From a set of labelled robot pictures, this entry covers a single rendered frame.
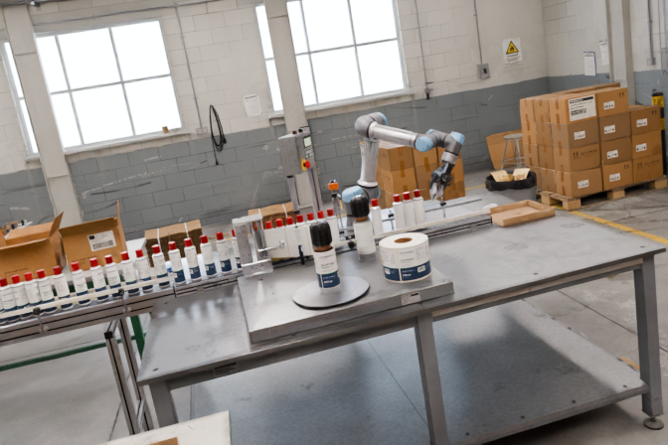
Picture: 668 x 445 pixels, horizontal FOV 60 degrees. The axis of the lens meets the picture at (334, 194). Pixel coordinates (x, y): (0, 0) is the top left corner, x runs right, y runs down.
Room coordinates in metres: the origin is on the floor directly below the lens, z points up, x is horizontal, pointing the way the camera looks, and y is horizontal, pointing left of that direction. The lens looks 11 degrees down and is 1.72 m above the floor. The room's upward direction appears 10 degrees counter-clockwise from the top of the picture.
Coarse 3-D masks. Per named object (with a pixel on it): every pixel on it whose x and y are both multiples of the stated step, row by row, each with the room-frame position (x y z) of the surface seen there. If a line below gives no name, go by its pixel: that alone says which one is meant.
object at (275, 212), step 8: (264, 208) 7.46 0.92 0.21; (272, 208) 7.39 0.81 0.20; (280, 208) 7.31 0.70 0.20; (288, 208) 7.23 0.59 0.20; (264, 216) 6.98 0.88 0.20; (272, 216) 7.01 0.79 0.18; (280, 216) 7.01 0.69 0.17; (288, 216) 7.03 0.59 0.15; (264, 224) 6.99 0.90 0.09; (272, 224) 7.01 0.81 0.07
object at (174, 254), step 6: (174, 246) 2.68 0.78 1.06; (168, 252) 2.68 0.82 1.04; (174, 252) 2.66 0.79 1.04; (174, 258) 2.66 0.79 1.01; (180, 258) 2.68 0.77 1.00; (174, 264) 2.66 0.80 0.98; (180, 264) 2.67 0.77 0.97; (174, 270) 2.66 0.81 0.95; (180, 270) 2.67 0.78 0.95; (174, 276) 2.67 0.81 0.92; (180, 276) 2.67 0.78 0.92; (180, 282) 2.66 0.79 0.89
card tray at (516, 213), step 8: (528, 200) 3.18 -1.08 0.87; (496, 208) 3.15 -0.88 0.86; (504, 208) 3.16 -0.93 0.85; (512, 208) 3.17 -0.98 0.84; (520, 208) 3.17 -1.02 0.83; (528, 208) 3.14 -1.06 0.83; (536, 208) 3.10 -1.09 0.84; (544, 208) 3.03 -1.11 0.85; (552, 208) 2.95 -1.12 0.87; (496, 216) 3.09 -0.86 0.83; (504, 216) 3.06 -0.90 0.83; (512, 216) 3.04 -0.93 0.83; (520, 216) 2.90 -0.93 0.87; (528, 216) 2.91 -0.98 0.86; (536, 216) 2.92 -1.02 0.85; (544, 216) 2.92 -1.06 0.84; (504, 224) 2.88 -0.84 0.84; (512, 224) 2.89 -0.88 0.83
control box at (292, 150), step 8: (288, 136) 2.83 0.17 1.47; (296, 136) 2.83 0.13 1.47; (280, 144) 2.84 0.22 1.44; (288, 144) 2.82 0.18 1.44; (296, 144) 2.81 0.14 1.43; (280, 152) 2.85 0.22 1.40; (288, 152) 2.83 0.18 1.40; (296, 152) 2.81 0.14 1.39; (304, 152) 2.87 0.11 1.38; (288, 160) 2.83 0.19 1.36; (296, 160) 2.81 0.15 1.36; (304, 160) 2.85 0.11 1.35; (312, 160) 2.93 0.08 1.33; (288, 168) 2.83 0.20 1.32; (296, 168) 2.82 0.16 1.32; (304, 168) 2.83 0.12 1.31; (312, 168) 2.94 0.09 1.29
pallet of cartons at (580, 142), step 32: (544, 96) 6.35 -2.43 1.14; (576, 96) 5.73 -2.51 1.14; (608, 96) 5.81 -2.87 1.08; (544, 128) 6.08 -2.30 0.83; (576, 128) 5.71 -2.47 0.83; (608, 128) 5.79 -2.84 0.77; (640, 128) 5.88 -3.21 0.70; (544, 160) 6.14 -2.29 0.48; (576, 160) 5.72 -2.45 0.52; (608, 160) 5.80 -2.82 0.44; (640, 160) 5.88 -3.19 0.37; (544, 192) 6.12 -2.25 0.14; (576, 192) 5.72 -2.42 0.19; (608, 192) 5.87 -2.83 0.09; (640, 192) 5.91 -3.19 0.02
